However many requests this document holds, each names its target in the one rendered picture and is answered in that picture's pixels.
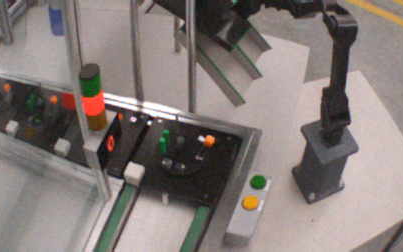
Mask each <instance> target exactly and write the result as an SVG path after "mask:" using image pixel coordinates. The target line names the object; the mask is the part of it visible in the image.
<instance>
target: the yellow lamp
mask: <svg viewBox="0 0 403 252"><path fill-rule="evenodd" d="M84 113H85V112H84ZM85 116H86V120H87V127H88V128H89V129H90V130H92V131H96V132H97V131H101V130H102V129H104V128H105V127H106V126H107V124H108V119H107V114H106V109H105V105H104V108H103V111H101V112H100V113H98V114H96V115H88V114H86V113H85Z"/></svg>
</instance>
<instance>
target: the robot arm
mask: <svg viewBox="0 0 403 252"><path fill-rule="evenodd" d="M242 1H243V2H245V4H246V5H247V12H248V14H249V15H254V14H256V13H258V12H260V8H261V6H262V4H264V8H268V9H269V8H270V7H274V8H276V10H277V11H280V10H288V11H289V12H290V14H291V16H293V18H294V19H308V18H309V19H312V18H315V16H317V15H316V14H318V13H322V16H323V18H322V21H323V23H324V24H325V25H326V27H327V28H328V34H329V35H330V37H331V39H332V41H333V48H332V49H333V52H332V60H331V61H332V65H331V73H330V75H331V78H330V82H329V83H330V86H326V87H323V89H322V97H321V110H320V119H321V121H322V124H321V126H322V128H323V130H321V131H319V132H318V134H319V135H320V136H321V138H322V141H323V142H324V143H325V146H326V147H327V149H329V148H331V147H334V146H337V145H339V144H342V143H344V140H343V138H342V136H343V131H344V128H343V127H345V126H349V125H350V124H351V116H350V112H349V103H348V101H349V99H348V97H347V95H346V93H345V89H346V82H347V75H348V73H347V71H348V64H349V54H350V51H349V50H350V47H351V46H352V45H353V44H354V42H355V41H356V39H357V38H356V37H357V33H358V24H357V21H356V20H355V19H354V17H353V16H352V15H351V14H350V12H349V11H348V10H346V9H345V8H343V7H342V6H340V5H339V4H338V3H337V2H336V0H314V1H313V0H305V1H301V0H242ZM332 11H333V12H335V13H336V15H333V14H332V15H330V16H329V15H328V14H327V13H326V12H332Z"/></svg>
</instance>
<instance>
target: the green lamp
mask: <svg viewBox="0 0 403 252"><path fill-rule="evenodd" d="M78 78H79V77H78ZM79 85H80V88H81V90H80V91H81V94H82V96H83V97H84V98H86V99H87V98H93V97H95V96H97V95H99V94H100V93H101V91H102V88H103V86H102V82H101V74H100V71H99V74H98V75H97V76H96V77H95V78H94V79H91V80H82V79H81V80H80V78H79Z"/></svg>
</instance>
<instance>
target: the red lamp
mask: <svg viewBox="0 0 403 252"><path fill-rule="evenodd" d="M82 102H83V105H84V112H85V113H86V114H88V115H96V114H98V113H100V112H101V111H103V108H104V102H105V101H104V96H103V91H101V93H100V94H99V95H97V96H95V97H93V98H87V99H86V98H84V97H83V96H82Z"/></svg>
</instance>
